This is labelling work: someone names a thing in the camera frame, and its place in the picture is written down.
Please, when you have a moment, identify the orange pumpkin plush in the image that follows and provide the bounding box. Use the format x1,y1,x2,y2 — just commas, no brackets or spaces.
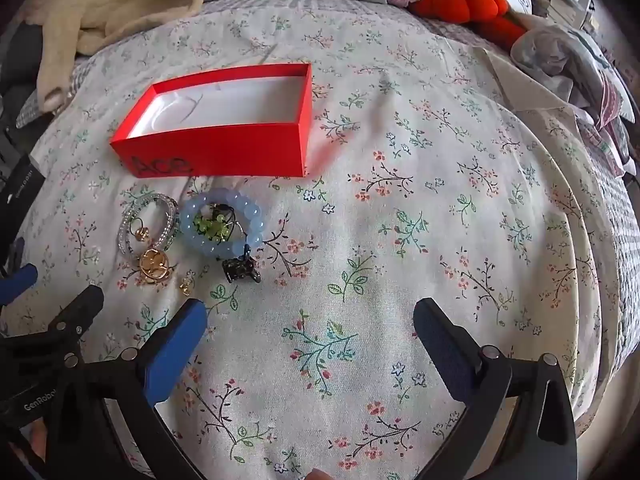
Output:
409,0,528,51

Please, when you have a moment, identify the beige quilted jacket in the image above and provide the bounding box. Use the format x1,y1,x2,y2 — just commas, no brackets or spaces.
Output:
37,0,205,113

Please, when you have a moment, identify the black hair clip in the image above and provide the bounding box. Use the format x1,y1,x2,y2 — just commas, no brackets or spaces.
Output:
221,244,262,285

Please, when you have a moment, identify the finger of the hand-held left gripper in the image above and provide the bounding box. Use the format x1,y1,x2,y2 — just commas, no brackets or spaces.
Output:
0,237,39,310
0,285,104,356

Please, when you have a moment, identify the green bead bracelet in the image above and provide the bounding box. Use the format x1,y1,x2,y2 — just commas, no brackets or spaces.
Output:
195,203,236,241

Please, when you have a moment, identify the blue bead bracelet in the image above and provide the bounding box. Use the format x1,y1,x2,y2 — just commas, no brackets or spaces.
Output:
179,188,265,260

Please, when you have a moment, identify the round gold brooch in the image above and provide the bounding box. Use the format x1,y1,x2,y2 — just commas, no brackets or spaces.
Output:
138,247,173,281

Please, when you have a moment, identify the black box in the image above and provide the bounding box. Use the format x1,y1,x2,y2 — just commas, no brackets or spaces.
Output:
0,157,47,241

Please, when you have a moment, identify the red cardboard box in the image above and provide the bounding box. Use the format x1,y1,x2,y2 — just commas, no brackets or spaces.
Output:
110,62,313,179

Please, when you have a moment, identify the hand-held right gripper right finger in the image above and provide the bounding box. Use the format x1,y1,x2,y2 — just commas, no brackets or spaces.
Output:
413,297,578,480

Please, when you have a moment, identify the silver beaded bracelet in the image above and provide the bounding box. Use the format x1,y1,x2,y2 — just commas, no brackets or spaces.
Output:
118,195,180,258

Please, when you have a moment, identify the floral bedsheet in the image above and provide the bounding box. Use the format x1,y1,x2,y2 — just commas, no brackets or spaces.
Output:
0,0,621,480

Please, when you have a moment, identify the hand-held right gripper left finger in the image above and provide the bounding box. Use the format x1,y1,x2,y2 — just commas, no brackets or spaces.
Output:
47,298,208,480

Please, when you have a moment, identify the grey crumpled cloth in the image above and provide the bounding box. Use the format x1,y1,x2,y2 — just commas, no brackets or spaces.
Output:
510,22,636,121

